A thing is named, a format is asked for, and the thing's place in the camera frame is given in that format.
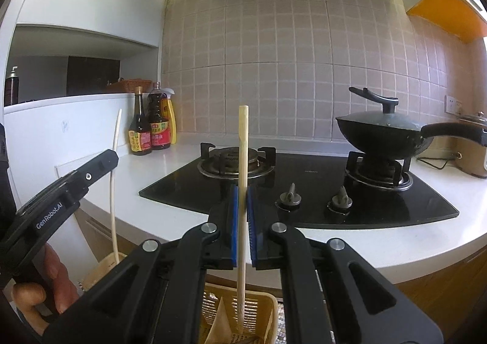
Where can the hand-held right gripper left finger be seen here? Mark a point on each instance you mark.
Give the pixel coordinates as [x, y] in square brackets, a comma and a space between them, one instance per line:
[233, 230]

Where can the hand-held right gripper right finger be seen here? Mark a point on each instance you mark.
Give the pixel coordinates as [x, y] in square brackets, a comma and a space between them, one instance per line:
[253, 230]

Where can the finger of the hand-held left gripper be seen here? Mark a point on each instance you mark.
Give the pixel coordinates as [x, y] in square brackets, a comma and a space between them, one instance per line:
[95, 169]

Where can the white chopstick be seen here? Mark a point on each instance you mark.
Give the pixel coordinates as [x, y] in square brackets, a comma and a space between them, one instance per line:
[114, 184]

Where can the yellow plastic utensil basket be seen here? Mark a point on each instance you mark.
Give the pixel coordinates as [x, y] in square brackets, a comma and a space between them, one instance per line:
[258, 313]

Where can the wooden chopstick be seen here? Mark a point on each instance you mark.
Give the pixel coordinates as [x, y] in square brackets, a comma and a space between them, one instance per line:
[243, 146]

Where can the person's left hand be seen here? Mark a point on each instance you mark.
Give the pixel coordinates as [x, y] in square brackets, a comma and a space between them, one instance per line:
[61, 279]

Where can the grey stove knob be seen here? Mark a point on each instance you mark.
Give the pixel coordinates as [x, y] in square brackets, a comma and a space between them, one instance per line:
[291, 197]
[339, 201]

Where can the slim soy sauce bottle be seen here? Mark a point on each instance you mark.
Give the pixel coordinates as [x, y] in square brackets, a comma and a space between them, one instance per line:
[139, 134]

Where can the gas burner with black grate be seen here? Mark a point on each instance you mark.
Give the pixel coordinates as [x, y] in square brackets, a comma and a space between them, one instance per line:
[380, 172]
[224, 163]

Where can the black glass gas stove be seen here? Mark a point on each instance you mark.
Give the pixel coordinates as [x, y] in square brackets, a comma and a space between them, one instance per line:
[312, 180]

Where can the large dark sauce bottle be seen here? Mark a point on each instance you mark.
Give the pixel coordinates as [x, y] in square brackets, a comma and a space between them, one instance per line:
[159, 127]

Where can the brown wicker basket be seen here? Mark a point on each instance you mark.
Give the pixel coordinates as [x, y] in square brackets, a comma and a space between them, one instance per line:
[129, 86]

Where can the yellow spray bottle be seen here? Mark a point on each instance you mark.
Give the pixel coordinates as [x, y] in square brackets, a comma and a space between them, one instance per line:
[173, 119]

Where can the woven striped mat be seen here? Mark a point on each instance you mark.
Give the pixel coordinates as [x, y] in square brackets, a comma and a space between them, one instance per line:
[280, 323]

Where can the dark pump bottle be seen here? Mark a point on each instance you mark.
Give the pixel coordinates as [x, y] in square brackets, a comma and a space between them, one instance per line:
[12, 89]

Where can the black wok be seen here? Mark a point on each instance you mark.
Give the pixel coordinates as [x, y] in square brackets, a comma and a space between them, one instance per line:
[380, 142]

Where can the black wok lid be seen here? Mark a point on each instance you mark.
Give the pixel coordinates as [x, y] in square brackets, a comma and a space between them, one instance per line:
[384, 121]

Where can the wooden base cabinet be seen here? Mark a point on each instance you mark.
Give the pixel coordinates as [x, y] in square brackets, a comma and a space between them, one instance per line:
[449, 290]

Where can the beige rice cooker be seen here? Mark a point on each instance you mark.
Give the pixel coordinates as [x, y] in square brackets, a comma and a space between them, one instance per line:
[471, 150]

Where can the white wall socket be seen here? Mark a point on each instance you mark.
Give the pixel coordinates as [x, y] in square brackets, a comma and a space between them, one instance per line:
[453, 104]

